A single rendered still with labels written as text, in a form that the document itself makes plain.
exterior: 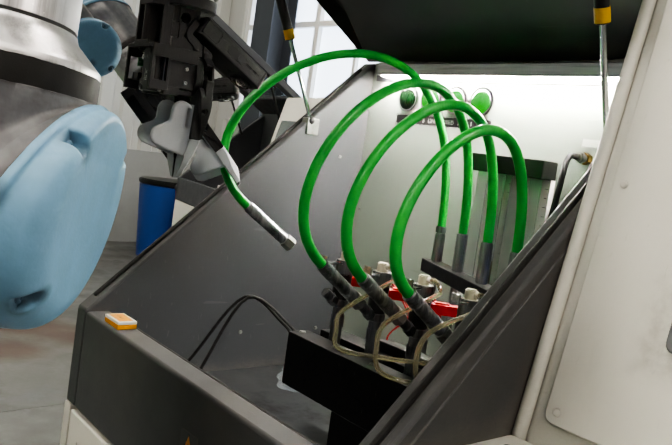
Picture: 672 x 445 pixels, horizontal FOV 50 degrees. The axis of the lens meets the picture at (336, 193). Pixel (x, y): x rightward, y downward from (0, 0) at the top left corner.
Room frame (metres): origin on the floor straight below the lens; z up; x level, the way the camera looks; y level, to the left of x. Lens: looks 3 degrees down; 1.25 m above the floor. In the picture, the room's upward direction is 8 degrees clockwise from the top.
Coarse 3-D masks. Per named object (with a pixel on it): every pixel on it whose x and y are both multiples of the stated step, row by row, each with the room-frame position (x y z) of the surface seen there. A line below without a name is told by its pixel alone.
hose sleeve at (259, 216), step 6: (252, 204) 1.10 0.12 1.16; (246, 210) 1.10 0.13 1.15; (252, 210) 1.10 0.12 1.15; (258, 210) 1.10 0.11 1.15; (252, 216) 1.10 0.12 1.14; (258, 216) 1.10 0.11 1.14; (264, 216) 1.10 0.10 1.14; (258, 222) 1.11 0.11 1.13; (264, 222) 1.10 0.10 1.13; (270, 222) 1.11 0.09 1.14; (264, 228) 1.11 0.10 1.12; (270, 228) 1.11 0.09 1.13; (276, 228) 1.11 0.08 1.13; (270, 234) 1.12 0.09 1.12; (276, 234) 1.11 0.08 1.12; (282, 234) 1.11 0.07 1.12; (282, 240) 1.11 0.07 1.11
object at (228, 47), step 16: (208, 32) 0.87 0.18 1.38; (224, 32) 0.89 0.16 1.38; (208, 48) 0.89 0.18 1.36; (224, 48) 0.89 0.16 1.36; (240, 48) 0.90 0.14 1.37; (224, 64) 0.91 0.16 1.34; (240, 64) 0.90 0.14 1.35; (256, 64) 0.92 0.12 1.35; (240, 80) 0.92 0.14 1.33; (256, 80) 0.92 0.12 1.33
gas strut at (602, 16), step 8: (600, 0) 0.86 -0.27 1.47; (608, 0) 0.86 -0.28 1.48; (600, 8) 0.86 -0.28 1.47; (608, 8) 0.86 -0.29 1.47; (600, 16) 0.86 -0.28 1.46; (608, 16) 0.86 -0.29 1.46; (600, 24) 0.87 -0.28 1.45; (600, 32) 0.88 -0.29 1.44; (600, 40) 0.88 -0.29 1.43; (600, 48) 0.88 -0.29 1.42; (600, 56) 0.89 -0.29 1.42; (608, 96) 0.90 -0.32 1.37; (608, 104) 0.90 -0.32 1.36; (608, 112) 0.91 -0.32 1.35
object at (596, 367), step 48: (624, 96) 0.83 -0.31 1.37; (624, 144) 0.81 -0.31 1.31; (624, 192) 0.79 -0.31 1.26; (576, 240) 0.81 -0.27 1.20; (624, 240) 0.77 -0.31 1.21; (576, 288) 0.79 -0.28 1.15; (624, 288) 0.75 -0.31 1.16; (576, 336) 0.76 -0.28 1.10; (624, 336) 0.73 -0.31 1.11; (528, 384) 0.78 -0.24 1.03; (576, 384) 0.75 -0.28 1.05; (624, 384) 0.71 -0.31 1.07; (528, 432) 0.77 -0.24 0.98; (576, 432) 0.73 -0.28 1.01; (624, 432) 0.69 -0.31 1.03
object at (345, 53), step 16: (304, 64) 1.11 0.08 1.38; (400, 64) 1.16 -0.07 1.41; (272, 80) 1.10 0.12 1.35; (256, 96) 1.09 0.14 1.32; (432, 96) 1.18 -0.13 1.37; (240, 112) 1.09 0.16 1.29; (224, 144) 1.08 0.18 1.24; (448, 160) 1.19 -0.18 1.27; (224, 176) 1.09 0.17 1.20; (448, 176) 1.20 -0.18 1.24; (240, 192) 1.09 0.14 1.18; (448, 192) 1.20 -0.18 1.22
